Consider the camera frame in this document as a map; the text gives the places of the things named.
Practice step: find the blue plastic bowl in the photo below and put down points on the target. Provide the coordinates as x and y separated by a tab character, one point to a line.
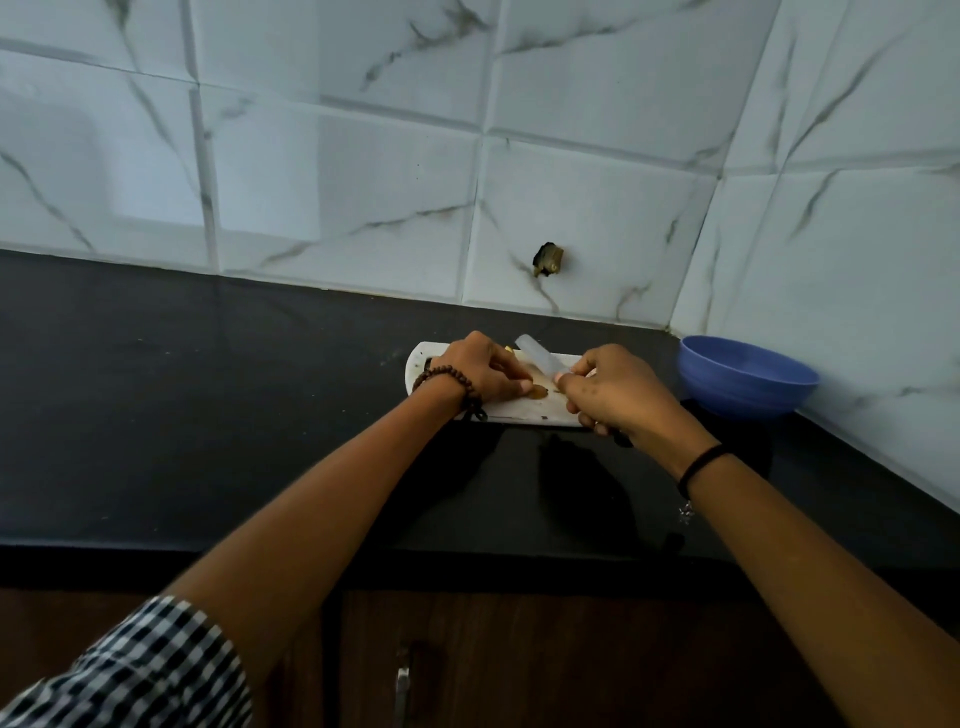
746	375

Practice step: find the steel kitchen knife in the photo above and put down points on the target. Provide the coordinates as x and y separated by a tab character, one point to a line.
541	356

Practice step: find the person's right hand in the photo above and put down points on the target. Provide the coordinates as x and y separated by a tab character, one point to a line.
630	397

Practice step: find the black wristband with charm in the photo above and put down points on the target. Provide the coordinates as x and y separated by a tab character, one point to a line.
697	465

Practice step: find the person's left forearm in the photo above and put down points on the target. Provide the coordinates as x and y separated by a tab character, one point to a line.
315	525

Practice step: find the white cutting board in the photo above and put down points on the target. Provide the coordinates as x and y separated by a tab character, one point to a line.
420	367

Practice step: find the brown potato piece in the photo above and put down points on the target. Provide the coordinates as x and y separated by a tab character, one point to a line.
538	391

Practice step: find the person's left hand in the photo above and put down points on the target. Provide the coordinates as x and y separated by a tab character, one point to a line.
480	367

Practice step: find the brown wall pipe stub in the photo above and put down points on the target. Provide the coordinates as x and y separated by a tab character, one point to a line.
548	259

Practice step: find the black white checkered shirt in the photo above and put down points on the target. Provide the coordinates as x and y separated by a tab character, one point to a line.
135	675

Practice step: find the person's right forearm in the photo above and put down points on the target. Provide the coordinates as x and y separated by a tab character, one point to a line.
832	600

